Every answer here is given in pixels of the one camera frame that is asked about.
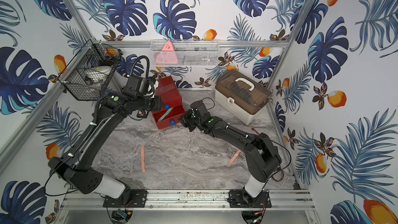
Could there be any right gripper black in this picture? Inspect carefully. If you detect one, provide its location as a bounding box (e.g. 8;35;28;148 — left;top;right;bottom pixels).
177;108;202;131

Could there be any teal fruit knife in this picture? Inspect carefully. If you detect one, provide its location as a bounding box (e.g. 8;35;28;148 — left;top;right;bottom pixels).
158;107;173;122

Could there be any red three-drawer cabinet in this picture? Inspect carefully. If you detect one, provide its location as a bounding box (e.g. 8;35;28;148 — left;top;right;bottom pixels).
152;76;185;130

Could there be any pink fruit knife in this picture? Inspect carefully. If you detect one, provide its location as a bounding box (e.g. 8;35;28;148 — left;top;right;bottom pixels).
229;150;241;167
141;145;146;173

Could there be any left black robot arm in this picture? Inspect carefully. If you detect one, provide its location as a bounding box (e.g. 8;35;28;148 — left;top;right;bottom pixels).
48;72;164;206

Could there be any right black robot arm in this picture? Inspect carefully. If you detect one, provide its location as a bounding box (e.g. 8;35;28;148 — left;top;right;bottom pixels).
178;100;292;208

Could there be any pink triangle item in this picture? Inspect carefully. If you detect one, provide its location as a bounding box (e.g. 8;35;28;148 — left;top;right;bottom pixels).
154;41;178;66

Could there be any brown lid storage box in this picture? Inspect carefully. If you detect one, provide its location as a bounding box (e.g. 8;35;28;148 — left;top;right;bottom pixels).
215;70;271;125

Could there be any white object in basket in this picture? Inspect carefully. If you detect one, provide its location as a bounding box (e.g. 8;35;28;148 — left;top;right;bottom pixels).
84;66;111;84

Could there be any clear wall shelf basket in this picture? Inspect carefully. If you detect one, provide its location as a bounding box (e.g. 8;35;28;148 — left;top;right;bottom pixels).
150;39;220;67

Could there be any black wire basket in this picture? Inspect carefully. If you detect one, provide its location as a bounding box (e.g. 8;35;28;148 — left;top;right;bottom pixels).
57;40;123;101

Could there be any aluminium front rail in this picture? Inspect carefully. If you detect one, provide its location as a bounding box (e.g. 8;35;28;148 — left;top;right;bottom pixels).
61;190;315;211

